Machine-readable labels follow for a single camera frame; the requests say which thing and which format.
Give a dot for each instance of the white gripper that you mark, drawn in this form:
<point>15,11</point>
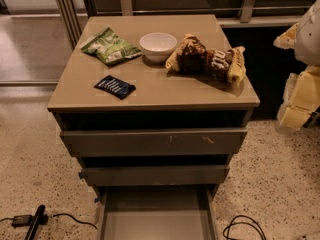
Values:
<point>309,40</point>

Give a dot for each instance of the middle drawer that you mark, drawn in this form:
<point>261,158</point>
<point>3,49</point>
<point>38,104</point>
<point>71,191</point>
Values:
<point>155,175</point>

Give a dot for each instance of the grey drawer cabinet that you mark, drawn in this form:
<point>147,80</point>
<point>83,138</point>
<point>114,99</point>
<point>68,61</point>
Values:
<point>162,100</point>

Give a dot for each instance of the top drawer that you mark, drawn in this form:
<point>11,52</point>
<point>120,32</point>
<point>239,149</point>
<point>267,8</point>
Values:
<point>125,143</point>

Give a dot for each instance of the green chip bag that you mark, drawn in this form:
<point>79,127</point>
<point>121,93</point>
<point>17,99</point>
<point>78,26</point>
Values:
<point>109,48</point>

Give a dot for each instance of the open bottom drawer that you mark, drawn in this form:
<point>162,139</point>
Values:
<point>157,213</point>

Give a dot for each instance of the grey object right floor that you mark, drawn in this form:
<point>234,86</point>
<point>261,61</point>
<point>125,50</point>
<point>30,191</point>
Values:
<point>313,120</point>

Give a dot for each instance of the white bowl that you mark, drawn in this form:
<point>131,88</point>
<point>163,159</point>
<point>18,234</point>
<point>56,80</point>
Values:
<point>157,46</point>

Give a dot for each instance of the dark blue snack packet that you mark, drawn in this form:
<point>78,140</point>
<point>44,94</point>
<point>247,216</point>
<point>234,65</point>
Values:
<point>115,86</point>

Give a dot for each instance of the black bar on floor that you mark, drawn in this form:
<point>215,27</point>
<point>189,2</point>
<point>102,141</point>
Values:
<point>40,218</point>

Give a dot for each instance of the black power adapter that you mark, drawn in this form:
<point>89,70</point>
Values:
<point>21,220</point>

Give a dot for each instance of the metal shelf frame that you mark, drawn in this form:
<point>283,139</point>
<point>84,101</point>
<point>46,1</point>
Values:
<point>231,13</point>

